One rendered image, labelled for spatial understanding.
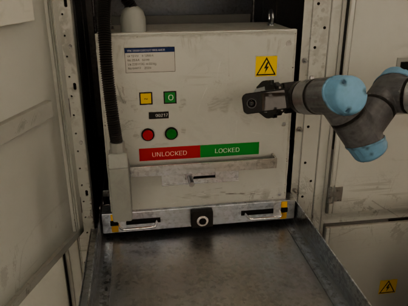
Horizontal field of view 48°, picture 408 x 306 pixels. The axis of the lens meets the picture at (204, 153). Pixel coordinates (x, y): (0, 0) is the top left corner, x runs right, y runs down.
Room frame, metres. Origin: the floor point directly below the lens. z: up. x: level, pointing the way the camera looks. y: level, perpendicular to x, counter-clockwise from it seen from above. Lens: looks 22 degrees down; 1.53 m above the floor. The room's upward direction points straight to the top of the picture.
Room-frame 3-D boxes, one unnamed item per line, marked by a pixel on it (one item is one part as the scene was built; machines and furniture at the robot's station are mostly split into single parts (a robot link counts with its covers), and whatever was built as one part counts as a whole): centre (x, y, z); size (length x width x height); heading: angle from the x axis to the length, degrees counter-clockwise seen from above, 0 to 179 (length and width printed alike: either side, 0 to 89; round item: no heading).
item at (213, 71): (1.12, 0.01, 1.15); 0.48 x 0.01 x 0.48; 98
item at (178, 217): (1.14, 0.01, 0.89); 0.54 x 0.05 x 0.06; 98
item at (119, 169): (1.02, 0.21, 1.04); 0.08 x 0.05 x 0.17; 8
